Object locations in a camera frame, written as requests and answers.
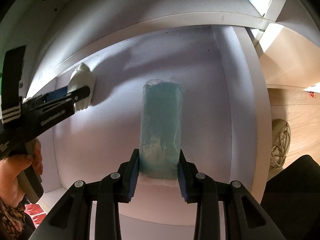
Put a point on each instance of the white sock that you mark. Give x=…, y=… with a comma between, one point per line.
x=81, y=77

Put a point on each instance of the teal towel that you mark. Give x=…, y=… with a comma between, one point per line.
x=161, y=120

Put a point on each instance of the small red object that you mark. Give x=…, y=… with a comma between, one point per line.
x=310, y=94

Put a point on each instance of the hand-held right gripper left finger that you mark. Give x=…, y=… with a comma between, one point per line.
x=132, y=180

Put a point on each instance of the white lace-up shoe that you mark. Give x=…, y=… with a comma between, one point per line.
x=280, y=142

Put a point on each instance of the red cloth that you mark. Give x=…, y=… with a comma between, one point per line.
x=36, y=210

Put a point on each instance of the person's left hand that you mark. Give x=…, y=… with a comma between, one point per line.
x=10, y=175

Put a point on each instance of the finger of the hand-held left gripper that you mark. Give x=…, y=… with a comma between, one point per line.
x=80, y=93
x=57, y=93

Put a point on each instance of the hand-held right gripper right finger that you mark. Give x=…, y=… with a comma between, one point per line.
x=182, y=180

